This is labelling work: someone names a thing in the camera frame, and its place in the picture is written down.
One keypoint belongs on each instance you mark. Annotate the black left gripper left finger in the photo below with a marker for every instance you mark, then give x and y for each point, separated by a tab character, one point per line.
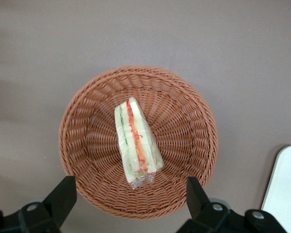
51	208

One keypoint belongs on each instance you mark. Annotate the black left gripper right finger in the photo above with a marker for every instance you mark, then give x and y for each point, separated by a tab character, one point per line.
203	213

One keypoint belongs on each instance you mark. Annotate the round brown wicker basket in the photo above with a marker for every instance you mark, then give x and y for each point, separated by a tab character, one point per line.
179	136

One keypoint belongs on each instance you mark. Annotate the beige plastic tray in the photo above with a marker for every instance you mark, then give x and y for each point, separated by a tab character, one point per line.
285	189

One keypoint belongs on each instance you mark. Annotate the triangle sandwich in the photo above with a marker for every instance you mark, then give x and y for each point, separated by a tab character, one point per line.
135	140

